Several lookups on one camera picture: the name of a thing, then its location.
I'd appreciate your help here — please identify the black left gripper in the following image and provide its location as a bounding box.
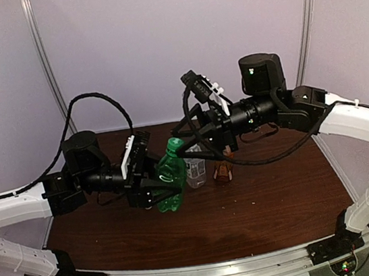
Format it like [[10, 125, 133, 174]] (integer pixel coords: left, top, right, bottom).
[[75, 146, 186, 216]]

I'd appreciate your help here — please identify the orange tea bottle red label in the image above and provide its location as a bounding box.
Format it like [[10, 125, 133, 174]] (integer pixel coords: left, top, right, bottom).
[[212, 160, 233, 184]]

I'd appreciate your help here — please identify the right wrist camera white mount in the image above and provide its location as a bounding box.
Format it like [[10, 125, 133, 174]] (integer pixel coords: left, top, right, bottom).
[[179, 65, 229, 118]]

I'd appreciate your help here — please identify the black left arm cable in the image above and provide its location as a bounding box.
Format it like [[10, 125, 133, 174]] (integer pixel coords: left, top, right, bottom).
[[0, 87, 142, 202]]

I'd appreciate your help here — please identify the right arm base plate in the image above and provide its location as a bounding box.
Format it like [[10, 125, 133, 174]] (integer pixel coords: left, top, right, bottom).
[[306, 230, 364, 265]]

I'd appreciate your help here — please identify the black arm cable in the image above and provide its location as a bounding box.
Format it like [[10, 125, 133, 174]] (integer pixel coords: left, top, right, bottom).
[[0, 87, 142, 202], [179, 67, 340, 175]]

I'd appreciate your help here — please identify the green plastic bottle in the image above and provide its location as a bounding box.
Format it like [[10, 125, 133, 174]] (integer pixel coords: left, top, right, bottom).
[[156, 147, 187, 213]]

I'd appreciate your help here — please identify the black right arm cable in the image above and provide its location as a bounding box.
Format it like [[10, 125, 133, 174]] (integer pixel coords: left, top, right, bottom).
[[179, 67, 340, 175]]

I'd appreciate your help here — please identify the green bottle cap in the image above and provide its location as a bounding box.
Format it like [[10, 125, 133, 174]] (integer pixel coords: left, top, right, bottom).
[[167, 137, 185, 152]]

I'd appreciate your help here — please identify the aluminium frame post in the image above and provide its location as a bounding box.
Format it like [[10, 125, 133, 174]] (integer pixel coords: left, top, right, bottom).
[[295, 0, 315, 86], [20, 0, 67, 121]]

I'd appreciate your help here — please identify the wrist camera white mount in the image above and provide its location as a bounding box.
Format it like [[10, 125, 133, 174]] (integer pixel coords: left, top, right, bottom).
[[179, 65, 229, 118], [120, 131, 150, 180]]

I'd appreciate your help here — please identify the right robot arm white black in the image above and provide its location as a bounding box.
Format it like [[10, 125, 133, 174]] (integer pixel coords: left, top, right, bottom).
[[172, 53, 369, 255]]

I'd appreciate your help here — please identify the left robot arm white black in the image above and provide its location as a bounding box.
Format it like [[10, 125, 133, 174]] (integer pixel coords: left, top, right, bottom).
[[0, 130, 182, 276]]

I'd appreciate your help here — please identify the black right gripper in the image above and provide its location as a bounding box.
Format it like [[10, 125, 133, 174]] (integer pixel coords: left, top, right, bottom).
[[167, 90, 286, 167]]

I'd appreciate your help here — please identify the clear water bottle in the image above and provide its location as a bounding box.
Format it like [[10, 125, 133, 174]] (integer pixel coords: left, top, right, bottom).
[[184, 158, 207, 189]]

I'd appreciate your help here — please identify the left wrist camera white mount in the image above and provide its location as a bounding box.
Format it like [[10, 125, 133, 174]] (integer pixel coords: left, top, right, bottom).
[[120, 131, 150, 180]]

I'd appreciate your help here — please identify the right aluminium frame post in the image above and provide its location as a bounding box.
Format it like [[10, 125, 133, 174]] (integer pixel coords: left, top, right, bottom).
[[295, 0, 315, 86]]

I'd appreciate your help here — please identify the left aluminium frame post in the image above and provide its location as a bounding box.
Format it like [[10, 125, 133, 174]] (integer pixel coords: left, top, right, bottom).
[[20, 0, 67, 121]]

